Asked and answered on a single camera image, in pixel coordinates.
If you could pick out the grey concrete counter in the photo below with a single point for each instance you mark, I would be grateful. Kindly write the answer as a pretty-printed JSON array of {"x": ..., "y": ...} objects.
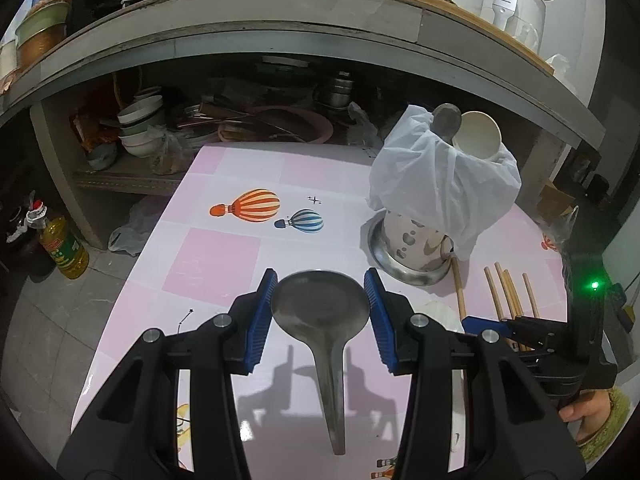
[{"x": 300, "y": 25}]

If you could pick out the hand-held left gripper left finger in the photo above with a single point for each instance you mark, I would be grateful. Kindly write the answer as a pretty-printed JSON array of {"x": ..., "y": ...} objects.
[{"x": 260, "y": 320}]

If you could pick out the cardboard box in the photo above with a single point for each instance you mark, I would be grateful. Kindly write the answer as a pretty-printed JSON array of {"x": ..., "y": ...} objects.
[{"x": 555, "y": 202}]

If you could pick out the clear plastic bag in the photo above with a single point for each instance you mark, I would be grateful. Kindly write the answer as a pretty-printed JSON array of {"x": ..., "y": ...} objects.
[{"x": 559, "y": 66}]

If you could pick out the stack of ceramic bowls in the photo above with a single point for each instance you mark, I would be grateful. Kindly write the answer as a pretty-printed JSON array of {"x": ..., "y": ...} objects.
[{"x": 142, "y": 130}]

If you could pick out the stack of steel pots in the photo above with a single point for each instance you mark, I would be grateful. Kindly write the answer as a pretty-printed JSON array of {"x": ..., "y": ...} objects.
[{"x": 334, "y": 92}]

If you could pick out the white jar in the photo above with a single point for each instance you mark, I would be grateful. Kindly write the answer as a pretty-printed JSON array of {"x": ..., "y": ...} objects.
[{"x": 7, "y": 60}]

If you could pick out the black bin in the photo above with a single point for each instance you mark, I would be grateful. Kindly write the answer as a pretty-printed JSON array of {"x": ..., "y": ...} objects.
[{"x": 598, "y": 190}]

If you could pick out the white air fryer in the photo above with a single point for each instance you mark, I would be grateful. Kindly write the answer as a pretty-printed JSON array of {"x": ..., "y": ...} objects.
[{"x": 510, "y": 10}]

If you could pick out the person's right hand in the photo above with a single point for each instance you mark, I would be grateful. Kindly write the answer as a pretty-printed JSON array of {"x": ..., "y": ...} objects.
[{"x": 592, "y": 410}]

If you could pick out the brown ceramic pot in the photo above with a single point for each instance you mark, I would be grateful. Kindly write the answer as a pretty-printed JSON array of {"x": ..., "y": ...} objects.
[{"x": 42, "y": 50}]

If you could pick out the metal spoon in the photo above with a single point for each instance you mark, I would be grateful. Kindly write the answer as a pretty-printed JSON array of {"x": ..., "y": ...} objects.
[
  {"x": 447, "y": 120},
  {"x": 320, "y": 305}
]

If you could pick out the orange packets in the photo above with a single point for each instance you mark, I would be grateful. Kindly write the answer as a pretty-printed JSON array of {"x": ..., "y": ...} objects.
[{"x": 92, "y": 120}]

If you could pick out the clear bag of food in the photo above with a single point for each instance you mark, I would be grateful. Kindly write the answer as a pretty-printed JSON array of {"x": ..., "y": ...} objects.
[{"x": 170, "y": 155}]

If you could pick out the steel dish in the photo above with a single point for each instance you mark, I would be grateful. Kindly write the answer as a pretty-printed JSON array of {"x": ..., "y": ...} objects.
[{"x": 395, "y": 273}]

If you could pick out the woven basket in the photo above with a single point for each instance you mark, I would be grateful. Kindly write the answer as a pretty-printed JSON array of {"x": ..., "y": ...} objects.
[{"x": 50, "y": 2}]

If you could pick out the patterned ceramic utensil cup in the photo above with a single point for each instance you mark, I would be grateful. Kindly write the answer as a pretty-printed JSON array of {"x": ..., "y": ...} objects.
[{"x": 410, "y": 245}]

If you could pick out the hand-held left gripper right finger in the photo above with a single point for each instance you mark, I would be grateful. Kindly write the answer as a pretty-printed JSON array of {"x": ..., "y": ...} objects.
[{"x": 382, "y": 320}]

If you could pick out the white ceramic spoon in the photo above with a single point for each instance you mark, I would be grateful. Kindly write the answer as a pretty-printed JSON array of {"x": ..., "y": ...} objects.
[
  {"x": 442, "y": 312},
  {"x": 477, "y": 135}
]

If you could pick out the teal bowl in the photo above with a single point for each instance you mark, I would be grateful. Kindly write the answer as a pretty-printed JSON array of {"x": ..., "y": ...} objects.
[{"x": 100, "y": 157}]

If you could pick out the dark bottle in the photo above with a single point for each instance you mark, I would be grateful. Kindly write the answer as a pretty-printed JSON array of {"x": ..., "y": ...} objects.
[{"x": 25, "y": 250}]

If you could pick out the person's right forearm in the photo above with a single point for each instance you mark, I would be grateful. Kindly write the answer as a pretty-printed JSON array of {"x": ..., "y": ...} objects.
[{"x": 612, "y": 432}]

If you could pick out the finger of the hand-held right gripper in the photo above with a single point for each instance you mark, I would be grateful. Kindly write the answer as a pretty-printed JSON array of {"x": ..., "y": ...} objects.
[{"x": 535, "y": 332}]

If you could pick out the cooking oil bottle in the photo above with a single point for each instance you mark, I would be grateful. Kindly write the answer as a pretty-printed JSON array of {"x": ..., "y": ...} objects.
[{"x": 62, "y": 250}]

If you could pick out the pink basin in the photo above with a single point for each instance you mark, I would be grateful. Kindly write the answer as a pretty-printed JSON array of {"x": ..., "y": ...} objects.
[{"x": 300, "y": 125}]

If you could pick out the white plastic bag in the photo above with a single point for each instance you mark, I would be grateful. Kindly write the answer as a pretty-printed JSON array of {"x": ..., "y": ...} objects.
[{"x": 135, "y": 230}]

